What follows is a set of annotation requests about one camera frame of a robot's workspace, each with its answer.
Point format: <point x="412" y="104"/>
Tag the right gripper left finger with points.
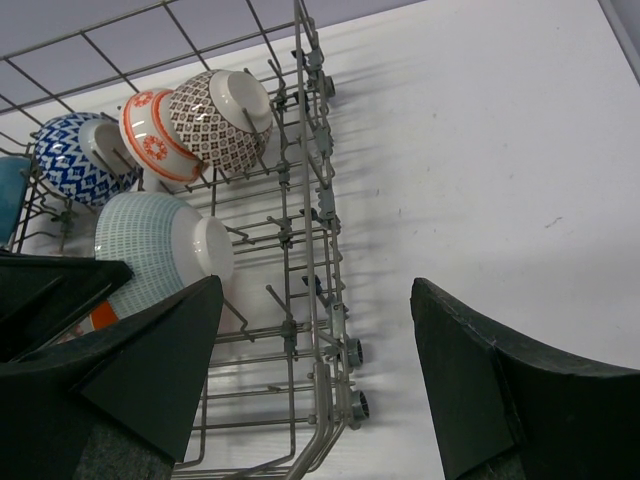
<point x="118" y="403"/>

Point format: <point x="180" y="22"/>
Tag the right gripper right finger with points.
<point x="507" y="406"/>

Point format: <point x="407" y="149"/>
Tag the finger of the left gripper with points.
<point x="43" y="296"/>

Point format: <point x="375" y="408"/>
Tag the plain white bowl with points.
<point x="103" y="316"/>

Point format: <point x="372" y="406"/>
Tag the plain blue bowl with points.
<point x="14" y="173"/>

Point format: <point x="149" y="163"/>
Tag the green patterned bowl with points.
<point x="165" y="242"/>

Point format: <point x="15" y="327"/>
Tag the red patterned bowl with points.
<point x="84" y="157"/>

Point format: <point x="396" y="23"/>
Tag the orange floral bowl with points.
<point x="148" y="133"/>

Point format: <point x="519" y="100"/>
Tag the grey wire dish rack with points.
<point x="280" y="395"/>

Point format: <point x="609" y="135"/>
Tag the grey patterned bowl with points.
<point x="224" y="118"/>

